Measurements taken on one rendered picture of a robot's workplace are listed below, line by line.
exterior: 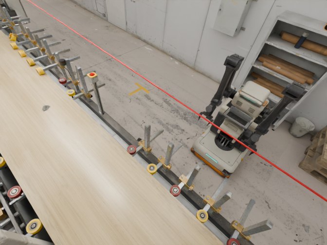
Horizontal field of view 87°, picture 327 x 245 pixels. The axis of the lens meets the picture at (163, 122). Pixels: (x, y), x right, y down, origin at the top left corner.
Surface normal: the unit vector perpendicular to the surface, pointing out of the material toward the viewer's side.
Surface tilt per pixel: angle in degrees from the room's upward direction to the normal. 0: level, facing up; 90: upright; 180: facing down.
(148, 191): 0
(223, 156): 0
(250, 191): 0
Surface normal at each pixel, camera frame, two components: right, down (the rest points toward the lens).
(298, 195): 0.10, -0.64
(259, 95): -0.38, -0.12
